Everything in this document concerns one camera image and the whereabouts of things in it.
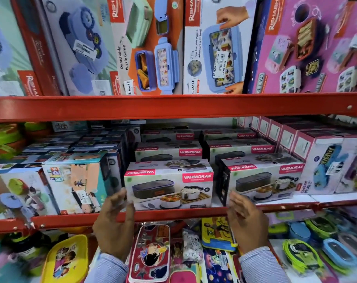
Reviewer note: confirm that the person's right hand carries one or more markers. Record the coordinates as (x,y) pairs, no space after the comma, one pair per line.
(249,226)

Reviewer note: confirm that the person's left hand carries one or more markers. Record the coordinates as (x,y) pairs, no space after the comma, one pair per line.
(112,226)

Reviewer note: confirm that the person's left thumb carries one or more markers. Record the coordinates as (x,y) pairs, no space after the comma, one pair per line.
(130,213)

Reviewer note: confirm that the person's right thumb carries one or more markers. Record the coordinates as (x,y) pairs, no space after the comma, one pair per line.
(230,215)

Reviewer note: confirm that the person's right forearm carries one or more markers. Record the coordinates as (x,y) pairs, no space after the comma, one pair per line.
(262,266)

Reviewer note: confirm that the person's left forearm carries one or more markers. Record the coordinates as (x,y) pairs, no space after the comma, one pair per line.
(109,271)

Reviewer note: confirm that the yellow cartoon pencil box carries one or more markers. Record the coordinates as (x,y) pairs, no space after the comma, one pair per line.
(216,232)

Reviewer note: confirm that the red metal shelf board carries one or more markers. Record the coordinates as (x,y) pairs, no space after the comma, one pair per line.
(166,107)
(172,214)

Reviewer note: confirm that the red cartoon pencil case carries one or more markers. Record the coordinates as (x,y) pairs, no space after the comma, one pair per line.
(150,256)

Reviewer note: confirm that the stack of white steel tiffin cartons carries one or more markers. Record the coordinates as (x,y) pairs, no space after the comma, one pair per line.
(169,185)

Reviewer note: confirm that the white patterned pouch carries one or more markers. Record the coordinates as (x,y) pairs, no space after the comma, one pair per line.
(192,247)

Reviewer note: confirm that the dark blue space pencil case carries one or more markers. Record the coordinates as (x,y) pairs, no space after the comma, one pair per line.
(216,266)

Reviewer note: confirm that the teal kids lunch box carton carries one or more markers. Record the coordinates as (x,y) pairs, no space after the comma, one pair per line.
(75,182)

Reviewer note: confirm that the pink pouch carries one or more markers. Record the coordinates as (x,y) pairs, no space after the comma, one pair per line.
(181,275)

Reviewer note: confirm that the yellow cartoon lunch box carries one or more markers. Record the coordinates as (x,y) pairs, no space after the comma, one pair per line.
(65,260)

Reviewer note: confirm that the stack of dark flat cartons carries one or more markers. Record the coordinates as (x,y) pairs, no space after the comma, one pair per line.
(84,144)

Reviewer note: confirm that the pile of oval coloured-rim lunch boxes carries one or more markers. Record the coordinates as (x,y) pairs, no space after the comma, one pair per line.
(314,247)

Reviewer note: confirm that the row of maroon white cartons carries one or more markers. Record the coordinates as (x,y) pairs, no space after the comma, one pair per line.
(323,162)

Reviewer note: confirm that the small white teal carton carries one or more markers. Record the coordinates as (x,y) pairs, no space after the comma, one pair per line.
(69,126)

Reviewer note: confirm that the green black container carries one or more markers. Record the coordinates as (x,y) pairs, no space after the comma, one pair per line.
(28,250)

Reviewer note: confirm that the white carton with green lunch box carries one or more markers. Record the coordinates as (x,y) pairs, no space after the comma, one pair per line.
(19,194)

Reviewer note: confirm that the stack of green orange lunch boxes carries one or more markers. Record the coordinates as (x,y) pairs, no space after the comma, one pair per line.
(6,141)

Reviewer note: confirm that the white puzzle lunch box carton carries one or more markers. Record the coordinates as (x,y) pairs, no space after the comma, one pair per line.
(219,50)

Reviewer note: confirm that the orange white lunch box carton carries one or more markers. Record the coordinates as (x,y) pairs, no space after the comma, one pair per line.
(146,47)

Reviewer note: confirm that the red-sided blue lunch box carton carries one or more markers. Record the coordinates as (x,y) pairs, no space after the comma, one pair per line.
(78,41)

